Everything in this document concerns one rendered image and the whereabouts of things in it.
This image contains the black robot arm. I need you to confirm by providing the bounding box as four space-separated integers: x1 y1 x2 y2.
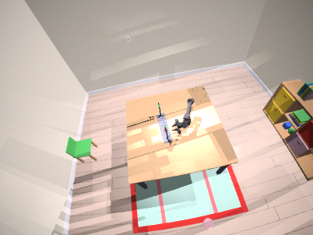
175 98 194 128

